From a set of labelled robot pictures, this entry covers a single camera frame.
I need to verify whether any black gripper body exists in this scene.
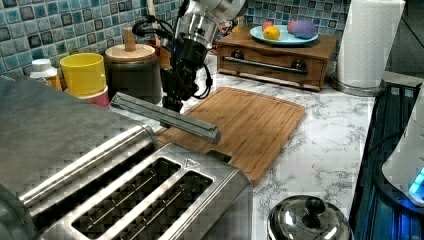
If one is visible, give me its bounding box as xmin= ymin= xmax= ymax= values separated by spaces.
xmin=161 ymin=38 xmax=208 ymax=112

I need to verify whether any stainless steel toaster oven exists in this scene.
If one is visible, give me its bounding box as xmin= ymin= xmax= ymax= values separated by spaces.
xmin=0 ymin=72 xmax=222 ymax=214

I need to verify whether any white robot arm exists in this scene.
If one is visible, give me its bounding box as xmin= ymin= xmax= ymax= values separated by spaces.
xmin=161 ymin=0 xmax=248 ymax=112

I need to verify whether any dark canister with wooden lid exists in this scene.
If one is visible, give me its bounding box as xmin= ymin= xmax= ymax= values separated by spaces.
xmin=105 ymin=27 xmax=162 ymax=104

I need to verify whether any bamboo cutting board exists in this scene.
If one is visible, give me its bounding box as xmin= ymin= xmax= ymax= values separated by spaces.
xmin=158 ymin=87 xmax=305 ymax=185

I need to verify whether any light blue plate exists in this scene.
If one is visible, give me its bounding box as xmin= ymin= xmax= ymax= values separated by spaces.
xmin=249 ymin=25 xmax=318 ymax=46

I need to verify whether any yellow mug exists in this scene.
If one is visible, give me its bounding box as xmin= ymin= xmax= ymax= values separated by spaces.
xmin=60 ymin=53 xmax=106 ymax=96

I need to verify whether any red strawberry toy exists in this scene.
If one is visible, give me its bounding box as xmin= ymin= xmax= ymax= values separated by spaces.
xmin=262 ymin=21 xmax=273 ymax=31

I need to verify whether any yellow lemon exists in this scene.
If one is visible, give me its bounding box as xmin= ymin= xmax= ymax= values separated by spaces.
xmin=262 ymin=25 xmax=280 ymax=40

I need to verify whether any silver two-slot toaster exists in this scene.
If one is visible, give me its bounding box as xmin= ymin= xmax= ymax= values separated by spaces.
xmin=28 ymin=144 xmax=253 ymax=240

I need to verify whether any wooden drawer box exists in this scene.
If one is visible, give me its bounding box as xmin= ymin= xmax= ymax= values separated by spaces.
xmin=217 ymin=27 xmax=338 ymax=92

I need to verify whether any purple fruit toy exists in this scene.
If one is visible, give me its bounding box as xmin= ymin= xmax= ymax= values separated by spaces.
xmin=292 ymin=20 xmax=317 ymax=39

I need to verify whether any white capped sauce bottle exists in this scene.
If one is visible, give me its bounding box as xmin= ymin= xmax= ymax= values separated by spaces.
xmin=30 ymin=59 xmax=62 ymax=91

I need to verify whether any stainless steel pot lid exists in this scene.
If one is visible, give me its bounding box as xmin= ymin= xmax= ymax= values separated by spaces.
xmin=267 ymin=195 xmax=354 ymax=240

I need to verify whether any paper towel roll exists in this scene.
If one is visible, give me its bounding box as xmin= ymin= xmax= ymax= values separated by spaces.
xmin=329 ymin=0 xmax=405 ymax=97

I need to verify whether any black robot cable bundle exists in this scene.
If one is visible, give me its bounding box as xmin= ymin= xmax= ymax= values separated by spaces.
xmin=131 ymin=15 xmax=214 ymax=100

